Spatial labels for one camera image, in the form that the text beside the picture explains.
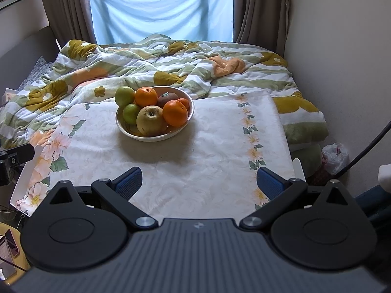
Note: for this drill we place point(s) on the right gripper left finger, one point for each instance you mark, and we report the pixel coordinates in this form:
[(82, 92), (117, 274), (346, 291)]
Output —
[(115, 197)]

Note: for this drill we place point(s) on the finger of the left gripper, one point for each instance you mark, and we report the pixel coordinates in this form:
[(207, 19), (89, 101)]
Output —
[(17, 155)]

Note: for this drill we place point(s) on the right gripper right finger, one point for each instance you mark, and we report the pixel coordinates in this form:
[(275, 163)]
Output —
[(281, 193)]

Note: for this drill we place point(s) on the yellow pear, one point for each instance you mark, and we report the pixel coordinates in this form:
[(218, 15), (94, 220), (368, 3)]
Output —
[(150, 121)]

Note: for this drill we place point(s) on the green apple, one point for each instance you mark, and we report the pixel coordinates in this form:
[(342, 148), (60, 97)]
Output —
[(130, 113), (124, 96)]

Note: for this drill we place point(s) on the orange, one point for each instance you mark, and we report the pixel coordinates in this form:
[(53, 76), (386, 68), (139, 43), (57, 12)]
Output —
[(146, 96), (175, 113)]

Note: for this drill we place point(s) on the brown kiwi with sticker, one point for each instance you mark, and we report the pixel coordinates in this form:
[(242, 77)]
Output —
[(166, 97)]

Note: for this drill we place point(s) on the small mandarin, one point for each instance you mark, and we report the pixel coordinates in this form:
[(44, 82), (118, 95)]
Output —
[(185, 103)]

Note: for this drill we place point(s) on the white plastic bag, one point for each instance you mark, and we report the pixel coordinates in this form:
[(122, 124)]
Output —
[(335, 158)]

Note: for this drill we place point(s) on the cream bowl with duck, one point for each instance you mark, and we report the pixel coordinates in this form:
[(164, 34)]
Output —
[(132, 131)]

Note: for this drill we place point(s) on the grey headboard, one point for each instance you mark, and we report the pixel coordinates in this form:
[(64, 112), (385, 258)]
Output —
[(18, 62)]

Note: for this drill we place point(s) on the floral striped quilt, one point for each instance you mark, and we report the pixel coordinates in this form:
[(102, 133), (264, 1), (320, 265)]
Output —
[(89, 73)]

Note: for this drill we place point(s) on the left brown curtain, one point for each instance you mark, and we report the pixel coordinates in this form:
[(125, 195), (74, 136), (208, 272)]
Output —
[(70, 19)]

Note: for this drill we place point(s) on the brown curtain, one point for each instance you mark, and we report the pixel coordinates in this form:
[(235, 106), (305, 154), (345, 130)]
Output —
[(262, 23), (70, 19)]

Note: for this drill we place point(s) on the right brown curtain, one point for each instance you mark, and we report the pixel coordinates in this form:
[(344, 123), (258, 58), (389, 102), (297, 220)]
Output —
[(262, 23)]

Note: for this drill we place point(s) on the light blue window cloth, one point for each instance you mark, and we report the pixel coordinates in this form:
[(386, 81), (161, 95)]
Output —
[(125, 21)]

